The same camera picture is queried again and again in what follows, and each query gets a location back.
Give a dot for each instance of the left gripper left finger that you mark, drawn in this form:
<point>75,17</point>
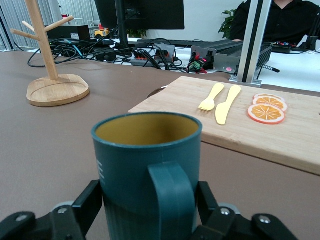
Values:
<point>62,222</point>

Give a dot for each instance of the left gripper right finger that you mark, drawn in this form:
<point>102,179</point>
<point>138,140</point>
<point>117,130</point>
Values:
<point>225,225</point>

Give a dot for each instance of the dark teal cup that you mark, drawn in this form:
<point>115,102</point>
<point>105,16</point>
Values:
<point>130,175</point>

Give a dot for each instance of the brown table cover mat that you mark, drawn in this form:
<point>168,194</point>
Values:
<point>50,140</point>

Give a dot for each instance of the bamboo cutting board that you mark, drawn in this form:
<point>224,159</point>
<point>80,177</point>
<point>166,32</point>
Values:
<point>250,140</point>

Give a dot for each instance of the yellow plastic knife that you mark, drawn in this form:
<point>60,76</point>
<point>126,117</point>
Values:
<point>223,110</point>

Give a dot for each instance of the orange slice toy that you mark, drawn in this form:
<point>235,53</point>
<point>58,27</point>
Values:
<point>271,101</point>
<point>266,113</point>

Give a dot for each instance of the yellow plastic fork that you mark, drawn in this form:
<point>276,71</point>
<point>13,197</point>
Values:
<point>212,96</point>

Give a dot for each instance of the wooden mug tree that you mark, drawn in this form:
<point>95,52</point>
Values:
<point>57,90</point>

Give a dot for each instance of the green terminal block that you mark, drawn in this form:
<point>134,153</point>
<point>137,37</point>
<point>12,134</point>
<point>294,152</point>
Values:
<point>197,65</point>

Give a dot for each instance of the black finned controller box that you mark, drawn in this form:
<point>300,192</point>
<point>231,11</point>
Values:
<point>225,62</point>

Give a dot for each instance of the black power brick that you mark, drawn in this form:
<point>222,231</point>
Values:
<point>106,56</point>

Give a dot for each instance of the grey power strip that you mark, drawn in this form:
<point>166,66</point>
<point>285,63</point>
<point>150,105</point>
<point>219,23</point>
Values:
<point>165,50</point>

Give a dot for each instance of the black keyboard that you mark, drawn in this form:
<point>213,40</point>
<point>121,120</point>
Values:
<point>180,42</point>

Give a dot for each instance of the black equipment box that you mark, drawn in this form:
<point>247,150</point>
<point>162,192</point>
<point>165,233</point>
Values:
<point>75,32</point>

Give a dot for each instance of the yellow emergency stop box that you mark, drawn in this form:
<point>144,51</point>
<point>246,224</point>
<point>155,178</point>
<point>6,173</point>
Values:
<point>101,32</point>

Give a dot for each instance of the large green plant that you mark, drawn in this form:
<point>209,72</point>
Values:
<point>228,22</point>

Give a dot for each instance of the small green plant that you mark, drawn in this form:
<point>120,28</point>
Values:
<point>137,33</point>

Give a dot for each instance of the person in black shirt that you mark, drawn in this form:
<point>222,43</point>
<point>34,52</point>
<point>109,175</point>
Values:
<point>287,22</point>

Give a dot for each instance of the black computer monitor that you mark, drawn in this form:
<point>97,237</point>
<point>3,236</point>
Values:
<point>150,15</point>

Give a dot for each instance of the aluminium camera post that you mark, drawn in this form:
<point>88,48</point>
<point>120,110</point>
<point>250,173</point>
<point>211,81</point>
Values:
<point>252,37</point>

